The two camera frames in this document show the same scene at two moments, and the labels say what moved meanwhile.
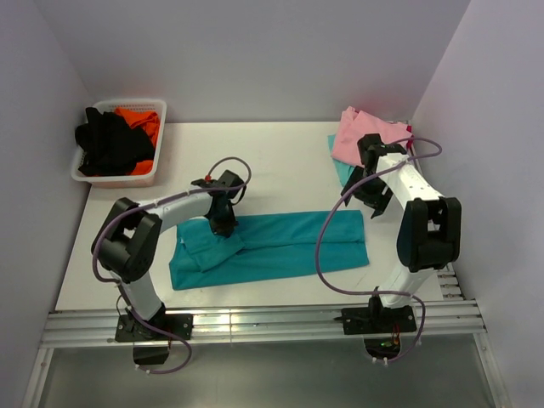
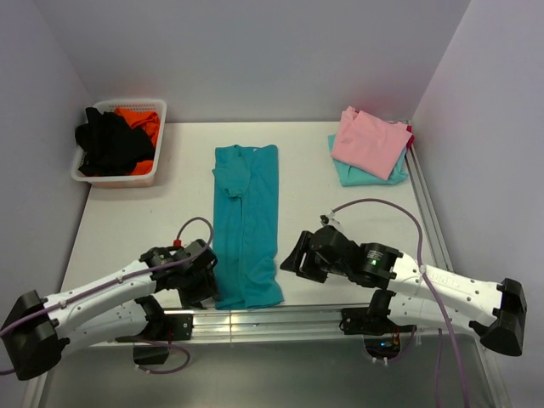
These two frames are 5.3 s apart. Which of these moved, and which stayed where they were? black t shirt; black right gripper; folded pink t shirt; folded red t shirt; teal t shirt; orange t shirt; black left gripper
Moved: black right gripper; teal t shirt; black left gripper
Stayed: black t shirt; folded pink t shirt; orange t shirt; folded red t shirt
